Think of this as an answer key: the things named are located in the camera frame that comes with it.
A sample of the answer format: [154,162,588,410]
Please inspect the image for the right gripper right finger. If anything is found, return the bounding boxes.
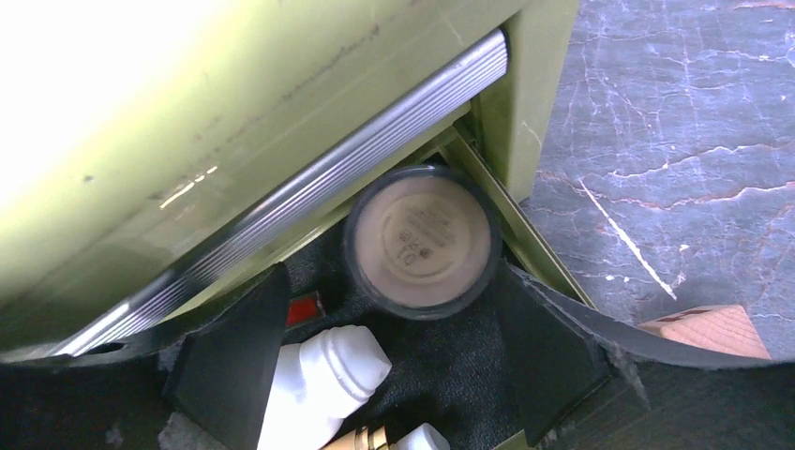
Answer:
[493,262,794,449]

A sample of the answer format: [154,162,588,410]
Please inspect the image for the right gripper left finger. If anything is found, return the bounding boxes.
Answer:
[1,263,292,449]

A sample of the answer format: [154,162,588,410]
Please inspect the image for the white bottle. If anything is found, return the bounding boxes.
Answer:
[258,325,392,449]

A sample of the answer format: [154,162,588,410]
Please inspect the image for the beige foundation bottle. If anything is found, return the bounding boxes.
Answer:
[322,423,451,450]

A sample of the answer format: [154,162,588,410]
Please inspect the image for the round powder jar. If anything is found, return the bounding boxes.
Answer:
[342,164,503,321]

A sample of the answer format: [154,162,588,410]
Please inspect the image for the green makeup organizer box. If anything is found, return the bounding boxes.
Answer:
[1,1,579,367]

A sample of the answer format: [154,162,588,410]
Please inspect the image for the brown wooden cube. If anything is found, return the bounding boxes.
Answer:
[637,305,771,360]

